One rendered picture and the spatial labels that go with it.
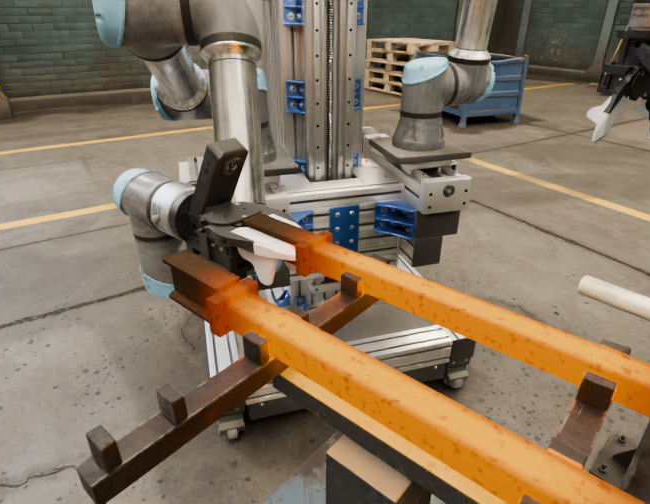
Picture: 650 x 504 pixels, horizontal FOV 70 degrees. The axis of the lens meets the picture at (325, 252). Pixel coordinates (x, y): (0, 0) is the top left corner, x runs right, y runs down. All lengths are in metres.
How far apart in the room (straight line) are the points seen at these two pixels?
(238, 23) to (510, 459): 0.67
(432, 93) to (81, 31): 6.20
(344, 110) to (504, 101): 4.55
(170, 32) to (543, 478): 0.73
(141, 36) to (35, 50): 6.36
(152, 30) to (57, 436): 1.30
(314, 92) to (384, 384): 1.07
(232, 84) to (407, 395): 0.57
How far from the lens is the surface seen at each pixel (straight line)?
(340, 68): 1.34
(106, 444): 0.31
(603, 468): 1.63
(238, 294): 0.40
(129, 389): 1.81
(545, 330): 0.40
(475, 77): 1.41
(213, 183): 0.56
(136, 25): 0.81
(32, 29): 7.16
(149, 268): 0.74
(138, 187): 0.70
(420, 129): 1.34
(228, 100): 0.75
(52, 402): 1.87
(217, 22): 0.78
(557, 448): 0.31
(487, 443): 0.30
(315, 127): 1.33
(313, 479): 0.61
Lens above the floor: 1.17
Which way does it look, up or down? 28 degrees down
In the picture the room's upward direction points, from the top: straight up
